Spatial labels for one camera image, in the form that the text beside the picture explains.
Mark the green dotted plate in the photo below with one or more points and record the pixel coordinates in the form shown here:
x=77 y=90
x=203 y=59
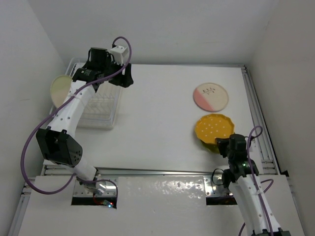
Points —
x=211 y=147

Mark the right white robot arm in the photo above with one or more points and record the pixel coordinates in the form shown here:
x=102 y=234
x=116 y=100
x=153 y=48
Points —
x=242 y=180

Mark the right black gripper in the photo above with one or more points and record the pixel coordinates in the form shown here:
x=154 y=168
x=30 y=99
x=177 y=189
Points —
x=221 y=143

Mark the white foreground cover board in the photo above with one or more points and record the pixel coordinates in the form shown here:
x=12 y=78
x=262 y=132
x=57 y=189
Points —
x=146 y=206

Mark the cream round plate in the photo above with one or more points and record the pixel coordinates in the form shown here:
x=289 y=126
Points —
x=60 y=89

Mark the white wire dish rack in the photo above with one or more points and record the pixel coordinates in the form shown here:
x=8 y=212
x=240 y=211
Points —
x=101 y=108

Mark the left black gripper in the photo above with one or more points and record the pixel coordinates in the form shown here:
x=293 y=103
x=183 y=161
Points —
x=124 y=80

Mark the small green circuit board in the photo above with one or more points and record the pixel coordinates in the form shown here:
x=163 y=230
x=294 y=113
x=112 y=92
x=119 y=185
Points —
x=103 y=202

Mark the white pink floral plate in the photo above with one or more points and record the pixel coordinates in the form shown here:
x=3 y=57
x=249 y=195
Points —
x=210 y=97

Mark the orange dotted plate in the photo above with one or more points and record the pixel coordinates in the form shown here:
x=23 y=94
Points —
x=213 y=126

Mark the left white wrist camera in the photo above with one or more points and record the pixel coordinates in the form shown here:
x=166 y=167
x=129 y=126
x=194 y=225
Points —
x=119 y=52

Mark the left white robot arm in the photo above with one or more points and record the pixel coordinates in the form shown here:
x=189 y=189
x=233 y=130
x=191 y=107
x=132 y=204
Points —
x=57 y=141

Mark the front aluminium frame rail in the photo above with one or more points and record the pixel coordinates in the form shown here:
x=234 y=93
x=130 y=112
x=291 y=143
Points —
x=268 y=168

